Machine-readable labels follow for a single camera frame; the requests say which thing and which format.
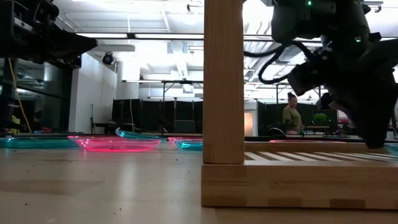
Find green potted plant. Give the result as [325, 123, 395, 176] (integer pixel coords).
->
[313, 113, 329, 127]

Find wooden slatted shelf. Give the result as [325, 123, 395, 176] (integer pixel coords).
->
[201, 0, 398, 210]

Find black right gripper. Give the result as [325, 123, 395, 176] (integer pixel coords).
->
[317, 30, 398, 149]

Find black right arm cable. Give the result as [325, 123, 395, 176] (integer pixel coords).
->
[244, 42, 315, 85]

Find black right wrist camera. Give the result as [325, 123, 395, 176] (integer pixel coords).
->
[287, 62, 326, 96]

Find black partition panels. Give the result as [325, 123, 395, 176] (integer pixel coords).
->
[111, 98, 203, 134]

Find yellow hanging cable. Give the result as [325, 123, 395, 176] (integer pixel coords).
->
[7, 57, 32, 134]

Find person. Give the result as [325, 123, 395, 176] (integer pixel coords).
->
[282, 92, 303, 135]

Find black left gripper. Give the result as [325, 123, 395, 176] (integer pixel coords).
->
[0, 0, 98, 68]

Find yellow-green chair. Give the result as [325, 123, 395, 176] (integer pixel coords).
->
[11, 115, 21, 134]

